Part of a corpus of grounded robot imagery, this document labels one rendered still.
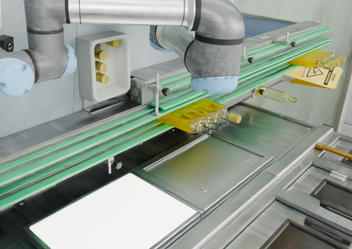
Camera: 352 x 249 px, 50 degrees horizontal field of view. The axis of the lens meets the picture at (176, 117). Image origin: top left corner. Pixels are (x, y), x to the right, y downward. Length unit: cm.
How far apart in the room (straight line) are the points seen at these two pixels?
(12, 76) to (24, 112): 55
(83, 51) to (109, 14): 54
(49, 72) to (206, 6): 37
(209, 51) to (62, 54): 33
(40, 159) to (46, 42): 47
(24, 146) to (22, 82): 47
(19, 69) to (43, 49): 8
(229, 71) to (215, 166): 64
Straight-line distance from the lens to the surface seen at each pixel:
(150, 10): 83
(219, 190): 132
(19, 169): 117
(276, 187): 144
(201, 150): 155
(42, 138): 128
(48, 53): 85
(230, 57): 88
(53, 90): 137
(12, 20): 125
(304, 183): 153
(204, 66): 88
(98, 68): 139
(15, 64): 79
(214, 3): 85
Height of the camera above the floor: 185
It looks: 36 degrees down
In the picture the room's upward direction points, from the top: 112 degrees clockwise
